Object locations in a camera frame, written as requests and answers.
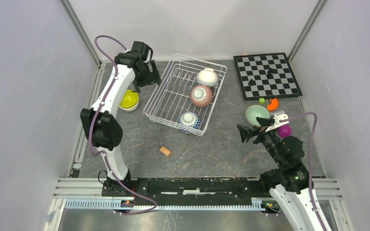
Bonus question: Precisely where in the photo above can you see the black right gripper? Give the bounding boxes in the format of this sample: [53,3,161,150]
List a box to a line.
[237,116,285,166]

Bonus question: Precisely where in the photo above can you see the pale green ceramic bowl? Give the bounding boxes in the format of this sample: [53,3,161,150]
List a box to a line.
[245,105,270,126]

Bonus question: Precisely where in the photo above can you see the yellow bowl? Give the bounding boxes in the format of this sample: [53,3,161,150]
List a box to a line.
[119,90,139,109]

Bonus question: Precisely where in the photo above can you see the plain white bowl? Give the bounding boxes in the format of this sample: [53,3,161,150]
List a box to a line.
[119,101,139,112]

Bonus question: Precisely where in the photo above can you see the red floral patterned bowl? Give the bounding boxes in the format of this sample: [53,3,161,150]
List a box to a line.
[190,85,213,108]

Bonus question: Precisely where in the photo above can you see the blue white patterned bowl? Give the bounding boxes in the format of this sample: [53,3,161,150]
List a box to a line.
[177,111,201,134]

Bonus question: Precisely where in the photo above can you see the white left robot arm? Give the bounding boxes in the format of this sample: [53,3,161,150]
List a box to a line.
[80,41,161,196]

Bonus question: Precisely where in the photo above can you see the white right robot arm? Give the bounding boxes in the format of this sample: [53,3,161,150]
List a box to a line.
[237,114,331,231]

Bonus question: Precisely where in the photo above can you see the orange curved plastic piece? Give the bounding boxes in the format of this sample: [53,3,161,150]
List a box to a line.
[266,98,278,111]

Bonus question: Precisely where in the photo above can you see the magenta plastic scoop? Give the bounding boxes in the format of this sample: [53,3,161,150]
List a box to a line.
[277,124,292,139]

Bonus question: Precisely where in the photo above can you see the black chess piece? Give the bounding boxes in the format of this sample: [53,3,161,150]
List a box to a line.
[248,79,256,86]
[266,68,274,75]

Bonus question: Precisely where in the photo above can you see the black white chessboard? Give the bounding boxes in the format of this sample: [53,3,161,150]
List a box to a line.
[233,52,303,101]

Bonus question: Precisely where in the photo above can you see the white ribbed bowl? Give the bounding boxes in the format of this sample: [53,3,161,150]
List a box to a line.
[196,68,219,87]

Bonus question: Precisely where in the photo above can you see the tan wooden block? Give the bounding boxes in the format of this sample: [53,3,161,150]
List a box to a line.
[159,146,172,156]

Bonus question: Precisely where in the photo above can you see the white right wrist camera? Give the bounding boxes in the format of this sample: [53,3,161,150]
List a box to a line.
[265,111,289,132]

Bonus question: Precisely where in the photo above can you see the white wire dish rack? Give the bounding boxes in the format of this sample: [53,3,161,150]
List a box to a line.
[143,54,227,136]

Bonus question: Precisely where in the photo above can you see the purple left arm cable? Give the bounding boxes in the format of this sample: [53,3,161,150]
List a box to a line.
[87,35,159,216]

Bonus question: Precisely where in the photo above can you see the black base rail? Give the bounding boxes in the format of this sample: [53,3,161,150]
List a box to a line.
[100,177,271,207]

